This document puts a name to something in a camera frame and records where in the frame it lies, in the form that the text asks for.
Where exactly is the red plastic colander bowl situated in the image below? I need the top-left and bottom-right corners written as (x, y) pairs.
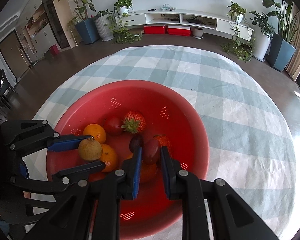
top-left (46, 80), bottom-right (211, 240)

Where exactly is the beige curtain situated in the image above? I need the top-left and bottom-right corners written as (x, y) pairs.
top-left (286, 5), bottom-right (300, 81)

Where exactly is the trailing plant on console right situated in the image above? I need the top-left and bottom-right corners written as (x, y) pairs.
top-left (221, 0), bottom-right (253, 63)

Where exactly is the red storage box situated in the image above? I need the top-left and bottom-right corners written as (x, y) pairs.
top-left (143, 24), bottom-right (167, 35)
top-left (167, 25), bottom-right (191, 36)

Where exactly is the red storage box left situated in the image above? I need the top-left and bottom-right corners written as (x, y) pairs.
top-left (143, 24), bottom-right (167, 35)

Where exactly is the small grey floor pot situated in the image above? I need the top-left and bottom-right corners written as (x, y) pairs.
top-left (192, 27), bottom-right (203, 39)

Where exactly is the mandarin orange with stem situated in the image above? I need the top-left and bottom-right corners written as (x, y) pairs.
top-left (122, 153), bottom-right (157, 184)

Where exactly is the red storage box right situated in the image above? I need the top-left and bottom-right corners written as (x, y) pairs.
top-left (167, 25), bottom-right (191, 36)

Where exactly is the small red bin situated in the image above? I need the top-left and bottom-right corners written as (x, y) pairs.
top-left (49, 44), bottom-right (60, 56)

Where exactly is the red strawberry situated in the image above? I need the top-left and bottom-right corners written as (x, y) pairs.
top-left (121, 111), bottom-right (146, 134)
top-left (153, 134), bottom-right (171, 147)

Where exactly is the trailing plant on console left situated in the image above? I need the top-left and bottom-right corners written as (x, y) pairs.
top-left (108, 0), bottom-right (142, 44)

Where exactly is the red tomato with stem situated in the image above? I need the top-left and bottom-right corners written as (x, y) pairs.
top-left (103, 116), bottom-right (122, 135)

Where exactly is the plant white ribbed pot left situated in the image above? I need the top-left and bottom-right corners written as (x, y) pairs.
top-left (94, 9), bottom-right (114, 42)

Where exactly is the checkered green white tablecloth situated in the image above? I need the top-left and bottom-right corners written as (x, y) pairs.
top-left (35, 45), bottom-right (296, 238)

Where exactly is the white tv console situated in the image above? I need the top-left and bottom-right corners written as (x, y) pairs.
top-left (126, 9), bottom-right (253, 43)

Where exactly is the tall plant blue pot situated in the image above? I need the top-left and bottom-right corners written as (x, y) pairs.
top-left (57, 0), bottom-right (99, 45)
top-left (262, 0), bottom-right (298, 72)

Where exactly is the tall plant blue pot right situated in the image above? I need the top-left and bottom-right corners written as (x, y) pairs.
top-left (262, 0), bottom-right (298, 72)

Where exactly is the brown kiwi fruit front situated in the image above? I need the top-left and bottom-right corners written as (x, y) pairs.
top-left (78, 138), bottom-right (103, 161)

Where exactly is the plant in white pot right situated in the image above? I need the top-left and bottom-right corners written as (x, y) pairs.
top-left (249, 10), bottom-right (274, 62)

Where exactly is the trailing plant on console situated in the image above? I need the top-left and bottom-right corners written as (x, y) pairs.
top-left (108, 0), bottom-right (142, 44)
top-left (221, 0), bottom-right (253, 63)

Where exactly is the wall cabinet shelving unit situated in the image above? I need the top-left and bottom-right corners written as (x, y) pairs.
top-left (16, 0), bottom-right (70, 63)

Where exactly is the tall plant blue pot left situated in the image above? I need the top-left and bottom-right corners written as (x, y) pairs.
top-left (57, 0), bottom-right (99, 45)

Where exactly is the small mandarin orange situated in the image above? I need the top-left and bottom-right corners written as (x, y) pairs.
top-left (83, 124), bottom-right (107, 144)

